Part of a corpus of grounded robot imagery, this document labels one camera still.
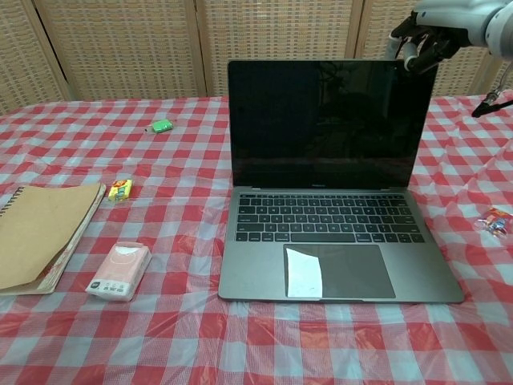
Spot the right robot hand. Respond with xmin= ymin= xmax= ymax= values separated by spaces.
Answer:
xmin=387 ymin=0 xmax=513 ymax=118

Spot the woven bamboo folding screen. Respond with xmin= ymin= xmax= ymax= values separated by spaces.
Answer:
xmin=0 ymin=0 xmax=513 ymax=116

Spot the green usb stick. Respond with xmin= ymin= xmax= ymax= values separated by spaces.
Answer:
xmin=144 ymin=119 xmax=176 ymax=135

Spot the red white checkered tablecloth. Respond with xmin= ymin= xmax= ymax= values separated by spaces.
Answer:
xmin=0 ymin=90 xmax=513 ymax=385

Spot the colourful candy wrapper bag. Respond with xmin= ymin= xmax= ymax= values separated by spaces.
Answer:
xmin=475 ymin=205 xmax=513 ymax=237

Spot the brown kraft cover notebook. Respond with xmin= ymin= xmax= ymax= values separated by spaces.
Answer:
xmin=0 ymin=182 xmax=107 ymax=297

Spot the yellow candy pack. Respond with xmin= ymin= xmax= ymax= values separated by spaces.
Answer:
xmin=107 ymin=179 xmax=135 ymax=203

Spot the pink tissue pack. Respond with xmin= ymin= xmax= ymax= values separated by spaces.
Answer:
xmin=86 ymin=241 xmax=153 ymax=302

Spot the silver grey laptop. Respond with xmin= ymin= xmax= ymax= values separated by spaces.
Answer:
xmin=217 ymin=59 xmax=466 ymax=304

